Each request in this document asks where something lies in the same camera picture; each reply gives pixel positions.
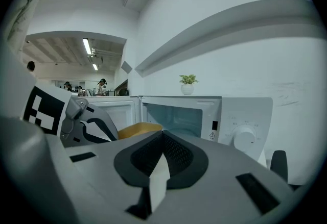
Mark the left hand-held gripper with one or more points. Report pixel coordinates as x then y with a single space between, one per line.
46 110

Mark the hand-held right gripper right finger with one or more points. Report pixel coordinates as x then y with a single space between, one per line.
217 192

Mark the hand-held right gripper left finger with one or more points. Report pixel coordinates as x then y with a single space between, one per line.
107 167

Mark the yellow food container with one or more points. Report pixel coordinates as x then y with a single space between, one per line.
138 129

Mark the white microwave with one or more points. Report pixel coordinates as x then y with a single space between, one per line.
242 115

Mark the short ceiling light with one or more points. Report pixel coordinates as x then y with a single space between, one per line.
95 66

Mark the black office chair with armrests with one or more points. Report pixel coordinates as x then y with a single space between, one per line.
279 164

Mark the long ceiling light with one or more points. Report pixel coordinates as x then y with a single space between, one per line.
87 46

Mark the small potted green plant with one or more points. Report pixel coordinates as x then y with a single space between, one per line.
188 82

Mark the person's cream printed shirt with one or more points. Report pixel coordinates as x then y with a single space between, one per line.
24 13

